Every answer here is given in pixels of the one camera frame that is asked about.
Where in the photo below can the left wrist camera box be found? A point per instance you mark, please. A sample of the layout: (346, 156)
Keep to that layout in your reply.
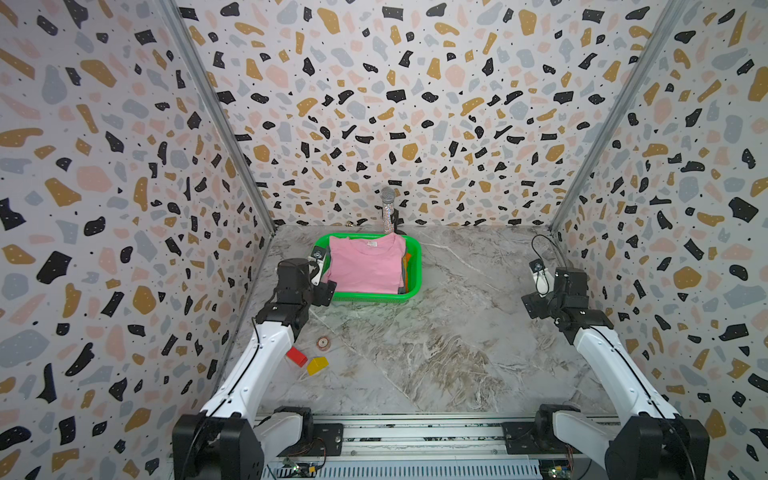
(317, 259)

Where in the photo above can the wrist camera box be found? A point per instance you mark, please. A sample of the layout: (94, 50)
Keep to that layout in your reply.
(543, 279)
(317, 259)

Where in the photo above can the aluminium mounting rail frame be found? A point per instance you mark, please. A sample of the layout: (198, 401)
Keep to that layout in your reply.
(425, 446)

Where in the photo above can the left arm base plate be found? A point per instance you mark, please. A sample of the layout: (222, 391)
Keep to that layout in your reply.
(325, 440)

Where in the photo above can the left circuit board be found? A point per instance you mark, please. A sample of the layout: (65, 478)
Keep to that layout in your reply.
(302, 470)

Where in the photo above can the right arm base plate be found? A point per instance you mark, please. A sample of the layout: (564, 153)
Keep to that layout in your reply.
(519, 439)

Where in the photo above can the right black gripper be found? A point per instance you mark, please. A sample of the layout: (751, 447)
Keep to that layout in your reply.
(533, 304)

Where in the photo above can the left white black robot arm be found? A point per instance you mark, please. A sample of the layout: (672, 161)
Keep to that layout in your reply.
(225, 439)

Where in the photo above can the right circuit board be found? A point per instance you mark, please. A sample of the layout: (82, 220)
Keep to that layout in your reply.
(555, 470)

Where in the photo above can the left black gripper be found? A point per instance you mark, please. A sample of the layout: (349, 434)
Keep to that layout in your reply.
(322, 292)

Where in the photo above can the round poker chip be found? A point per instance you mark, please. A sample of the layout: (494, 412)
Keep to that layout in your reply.
(323, 343)

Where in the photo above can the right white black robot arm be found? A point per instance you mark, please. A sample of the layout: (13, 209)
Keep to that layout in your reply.
(652, 439)

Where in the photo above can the yellow wooden block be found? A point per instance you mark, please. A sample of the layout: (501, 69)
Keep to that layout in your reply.
(316, 365)

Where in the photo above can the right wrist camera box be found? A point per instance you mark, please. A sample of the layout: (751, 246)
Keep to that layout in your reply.
(543, 279)

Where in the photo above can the yellow t-shirt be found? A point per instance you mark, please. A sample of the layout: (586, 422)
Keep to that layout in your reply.
(405, 273)

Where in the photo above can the circuit board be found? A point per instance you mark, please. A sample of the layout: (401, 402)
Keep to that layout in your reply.
(555, 470)
(302, 470)

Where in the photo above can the green plastic basket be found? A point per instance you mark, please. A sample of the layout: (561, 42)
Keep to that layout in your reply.
(415, 271)

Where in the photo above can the red wooden block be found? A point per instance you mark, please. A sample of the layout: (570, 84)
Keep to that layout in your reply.
(297, 357)

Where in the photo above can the pink t-shirt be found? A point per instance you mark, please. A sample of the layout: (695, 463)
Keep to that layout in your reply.
(367, 266)

